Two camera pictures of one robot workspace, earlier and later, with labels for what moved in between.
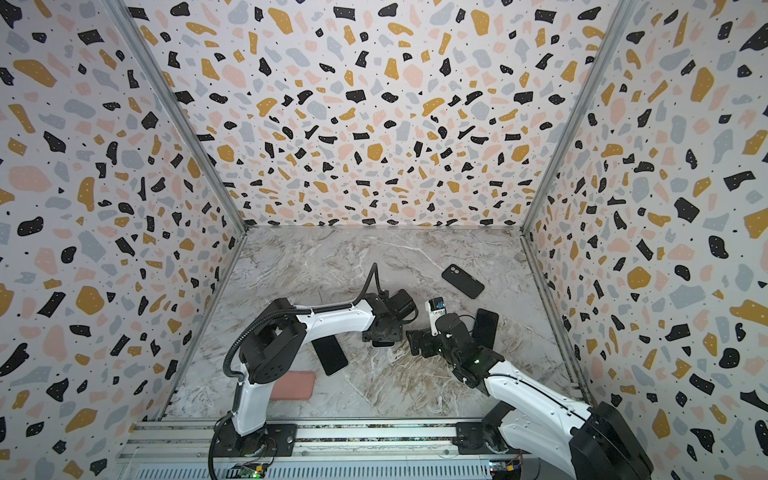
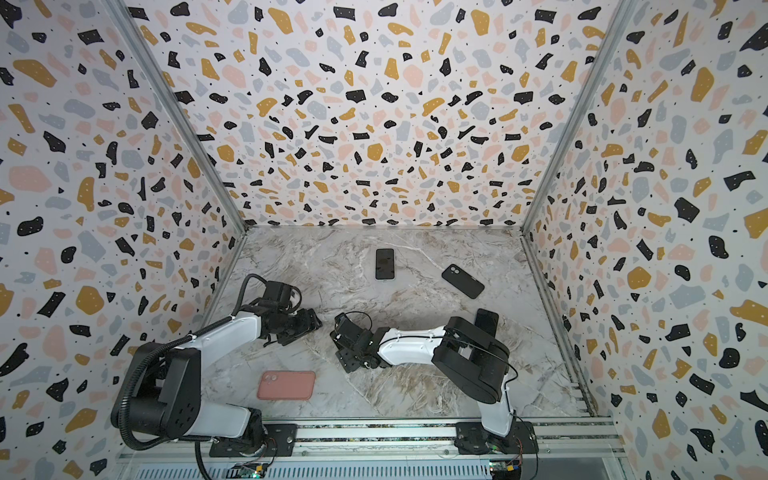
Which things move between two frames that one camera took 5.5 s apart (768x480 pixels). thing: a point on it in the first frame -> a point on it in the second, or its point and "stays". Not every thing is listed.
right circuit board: (505, 470) stays
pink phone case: (294, 385) stays
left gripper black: (395, 336) -> (306, 320)
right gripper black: (424, 342) -> (349, 342)
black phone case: (466, 283) stays
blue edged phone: (485, 328) stays
